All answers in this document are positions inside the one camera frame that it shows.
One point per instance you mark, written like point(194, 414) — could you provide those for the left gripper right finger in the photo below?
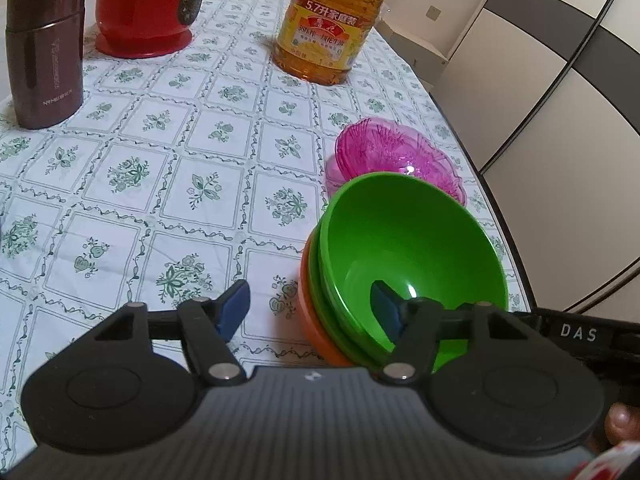
point(415, 326)

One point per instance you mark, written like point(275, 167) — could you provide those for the floral tablecloth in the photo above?
point(180, 175)

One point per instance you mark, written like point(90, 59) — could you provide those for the right hand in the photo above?
point(622, 423)

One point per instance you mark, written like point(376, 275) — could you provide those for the green plastic bowl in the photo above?
point(429, 244)
point(341, 278)

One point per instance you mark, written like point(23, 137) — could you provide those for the orange plastic bowl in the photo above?
point(311, 326)

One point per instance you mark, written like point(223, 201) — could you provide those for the red rice cooker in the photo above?
point(144, 28)

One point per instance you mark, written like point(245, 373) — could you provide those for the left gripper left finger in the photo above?
point(207, 326)

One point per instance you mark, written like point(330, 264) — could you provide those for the white bedside cabinet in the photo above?
point(426, 61)

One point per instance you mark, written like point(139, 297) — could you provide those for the maroon thermos flask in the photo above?
point(44, 54)

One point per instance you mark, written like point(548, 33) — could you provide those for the pink plastic bowl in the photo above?
point(333, 175)
point(380, 145)

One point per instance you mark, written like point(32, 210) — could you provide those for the large cooking oil bottle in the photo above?
point(319, 40)

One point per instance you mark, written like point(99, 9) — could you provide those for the white wardrobe sliding doors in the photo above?
point(544, 96)

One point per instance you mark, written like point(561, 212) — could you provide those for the wall socket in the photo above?
point(433, 13)

